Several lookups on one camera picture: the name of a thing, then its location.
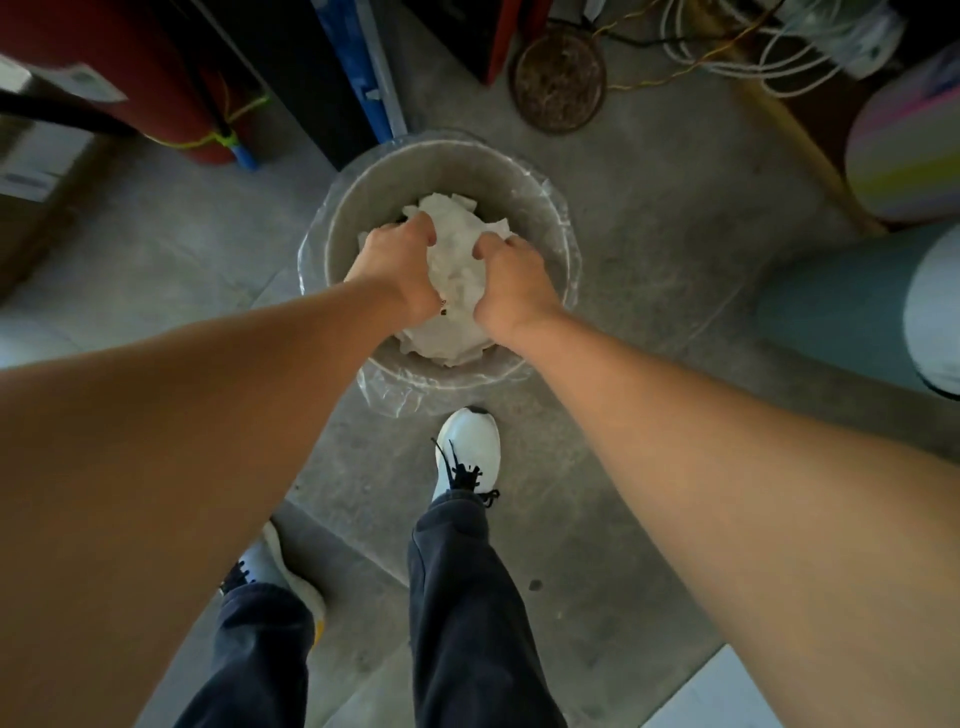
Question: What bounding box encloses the person's left hand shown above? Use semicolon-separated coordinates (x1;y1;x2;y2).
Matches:
343;211;444;327

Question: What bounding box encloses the person's right hand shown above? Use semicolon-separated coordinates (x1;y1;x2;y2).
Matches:
471;231;565;345

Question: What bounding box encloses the white paper wad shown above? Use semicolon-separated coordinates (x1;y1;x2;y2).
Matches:
357;192;519;369

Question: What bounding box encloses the person's left forearm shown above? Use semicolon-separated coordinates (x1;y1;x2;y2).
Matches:
0;277;415;728

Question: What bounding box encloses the person's right forearm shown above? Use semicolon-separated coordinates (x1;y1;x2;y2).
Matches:
495;309;960;728

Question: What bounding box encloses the grey round waste bin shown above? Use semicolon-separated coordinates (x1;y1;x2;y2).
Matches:
322;139;573;389

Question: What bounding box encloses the clear plastic bin liner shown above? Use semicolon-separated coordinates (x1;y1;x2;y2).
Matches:
297;129;582;420

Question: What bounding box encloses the blue and white panel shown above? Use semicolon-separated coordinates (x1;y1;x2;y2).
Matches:
311;0;408;145

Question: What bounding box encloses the round brown metal disc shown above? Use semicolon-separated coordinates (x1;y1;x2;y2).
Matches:
511;28;607;136

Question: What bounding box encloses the white sneaker with black laces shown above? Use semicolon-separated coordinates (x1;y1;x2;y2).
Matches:
219;521;327;646
432;407;501;509

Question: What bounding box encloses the wooden beam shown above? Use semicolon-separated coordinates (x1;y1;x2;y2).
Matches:
678;0;890;237

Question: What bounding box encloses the red gas cylinder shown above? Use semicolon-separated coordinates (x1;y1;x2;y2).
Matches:
0;0;260;166

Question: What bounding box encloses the teal cylindrical container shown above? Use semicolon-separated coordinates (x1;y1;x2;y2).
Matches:
756;222;960;399

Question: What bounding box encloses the dark grey trouser leg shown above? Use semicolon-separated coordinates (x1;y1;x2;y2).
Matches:
174;582;316;728
407;491;569;728

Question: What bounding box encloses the cardboard box with white labels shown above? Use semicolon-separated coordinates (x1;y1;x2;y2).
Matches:
0;54;129;301

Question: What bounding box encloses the pastel striped round container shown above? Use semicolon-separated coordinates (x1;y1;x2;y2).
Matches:
846;41;960;226

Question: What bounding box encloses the red metal frame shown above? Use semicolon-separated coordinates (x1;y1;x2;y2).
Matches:
483;0;556;85

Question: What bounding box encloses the green cord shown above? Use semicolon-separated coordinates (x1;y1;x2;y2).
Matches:
146;93;270;151

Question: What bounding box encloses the yellow thin wire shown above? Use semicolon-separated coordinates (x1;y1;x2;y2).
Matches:
592;0;789;93

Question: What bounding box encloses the coil of white cable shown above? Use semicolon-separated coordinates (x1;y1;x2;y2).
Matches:
660;0;909;99

